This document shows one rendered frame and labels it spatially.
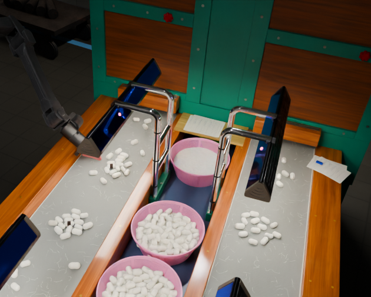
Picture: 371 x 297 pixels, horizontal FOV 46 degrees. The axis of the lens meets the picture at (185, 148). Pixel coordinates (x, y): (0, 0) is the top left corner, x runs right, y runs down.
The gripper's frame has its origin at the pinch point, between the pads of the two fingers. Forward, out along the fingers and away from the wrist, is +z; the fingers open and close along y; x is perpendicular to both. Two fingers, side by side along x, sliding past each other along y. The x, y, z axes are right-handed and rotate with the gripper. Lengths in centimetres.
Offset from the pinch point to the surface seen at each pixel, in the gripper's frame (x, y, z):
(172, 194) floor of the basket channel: -14.8, -1.7, 31.3
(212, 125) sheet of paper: -26, 40, 30
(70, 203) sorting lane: 1.2, -26.3, 0.7
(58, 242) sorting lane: -2.3, -44.9, 4.2
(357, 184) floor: -25, 120, 154
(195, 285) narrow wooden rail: -36, -48, 41
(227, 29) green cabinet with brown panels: -60, 49, 1
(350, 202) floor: -22, 100, 150
